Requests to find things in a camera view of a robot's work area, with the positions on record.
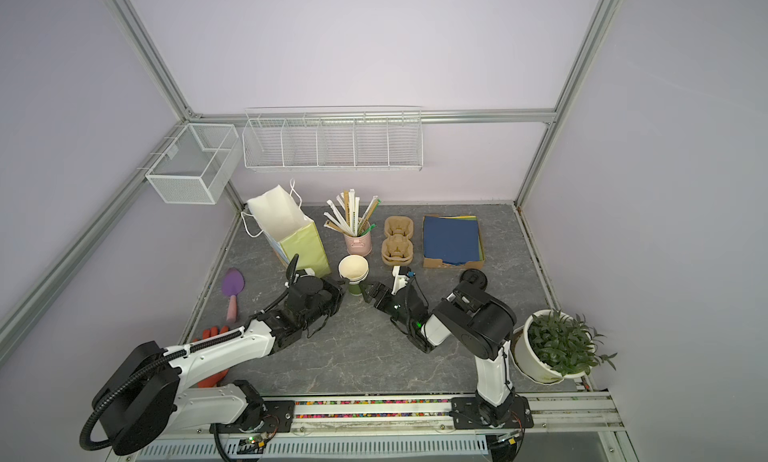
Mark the small white mesh basket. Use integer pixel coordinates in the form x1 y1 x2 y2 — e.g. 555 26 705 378
146 123 242 205

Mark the brown pulp cup carrier stack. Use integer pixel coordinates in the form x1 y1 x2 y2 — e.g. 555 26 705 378
381 216 414 266

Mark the red handled tool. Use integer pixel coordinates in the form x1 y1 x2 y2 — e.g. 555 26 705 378
191 325 232 390

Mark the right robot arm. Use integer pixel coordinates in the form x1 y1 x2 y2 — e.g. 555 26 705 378
361 267 517 427

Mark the black paper cup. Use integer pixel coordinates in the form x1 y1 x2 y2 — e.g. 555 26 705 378
338 255 369 284

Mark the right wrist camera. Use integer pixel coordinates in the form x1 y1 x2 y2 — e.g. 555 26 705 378
391 265 415 295

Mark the green paper cup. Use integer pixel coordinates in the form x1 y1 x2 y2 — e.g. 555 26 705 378
347 280 362 297

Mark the cardboard tray with napkins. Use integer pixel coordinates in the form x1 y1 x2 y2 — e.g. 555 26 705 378
422 215 485 269

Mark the green paper gift bag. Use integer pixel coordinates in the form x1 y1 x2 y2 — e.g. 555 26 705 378
240 179 331 277

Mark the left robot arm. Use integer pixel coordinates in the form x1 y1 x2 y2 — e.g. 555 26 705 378
79 274 345 455

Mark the green wrapped straw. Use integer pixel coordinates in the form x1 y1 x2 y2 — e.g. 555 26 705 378
360 223 376 237

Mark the wide white wire basket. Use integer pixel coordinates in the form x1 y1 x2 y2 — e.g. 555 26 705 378
242 106 424 171

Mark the pink metal straw bucket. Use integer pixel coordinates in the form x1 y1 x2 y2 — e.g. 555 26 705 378
344 231 372 257

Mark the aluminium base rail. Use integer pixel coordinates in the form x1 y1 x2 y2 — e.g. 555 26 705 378
108 391 638 461

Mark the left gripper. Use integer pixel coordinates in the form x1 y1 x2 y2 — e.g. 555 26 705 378
301 274 350 331

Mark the potted green plant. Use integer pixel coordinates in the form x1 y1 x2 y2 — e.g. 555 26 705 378
512 309 617 385

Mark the white wrapped straw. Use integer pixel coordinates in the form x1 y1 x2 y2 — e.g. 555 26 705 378
348 189 357 236

